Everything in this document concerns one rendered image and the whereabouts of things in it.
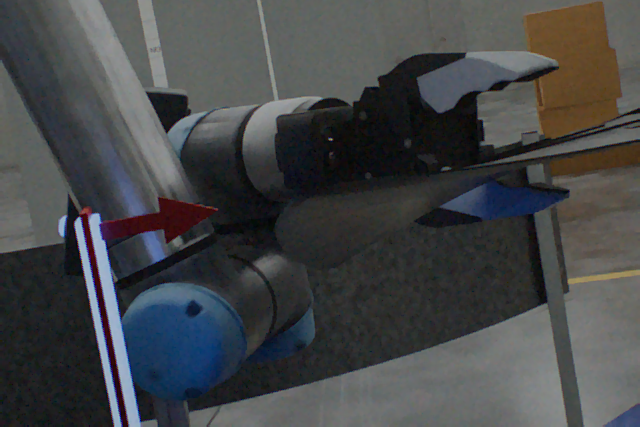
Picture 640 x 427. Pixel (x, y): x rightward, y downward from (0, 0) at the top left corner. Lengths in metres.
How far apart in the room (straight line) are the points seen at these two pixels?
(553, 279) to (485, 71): 2.14
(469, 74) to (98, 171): 0.24
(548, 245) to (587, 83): 5.95
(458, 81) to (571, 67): 7.99
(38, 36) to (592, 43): 8.02
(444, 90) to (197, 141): 0.24
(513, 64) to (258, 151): 0.22
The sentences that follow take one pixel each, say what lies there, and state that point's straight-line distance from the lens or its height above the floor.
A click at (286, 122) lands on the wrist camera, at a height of 1.21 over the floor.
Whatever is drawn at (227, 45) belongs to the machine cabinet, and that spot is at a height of 1.36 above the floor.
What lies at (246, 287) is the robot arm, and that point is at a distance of 0.77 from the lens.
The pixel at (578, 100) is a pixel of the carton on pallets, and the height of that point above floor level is 0.54.
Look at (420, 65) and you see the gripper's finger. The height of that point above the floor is 1.23.
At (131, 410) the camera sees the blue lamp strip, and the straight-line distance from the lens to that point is 0.57.
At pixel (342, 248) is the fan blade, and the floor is 1.13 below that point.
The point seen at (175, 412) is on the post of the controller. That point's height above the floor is 0.93.
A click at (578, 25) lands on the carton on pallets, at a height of 1.08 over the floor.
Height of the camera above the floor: 1.25
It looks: 7 degrees down
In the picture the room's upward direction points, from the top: 10 degrees counter-clockwise
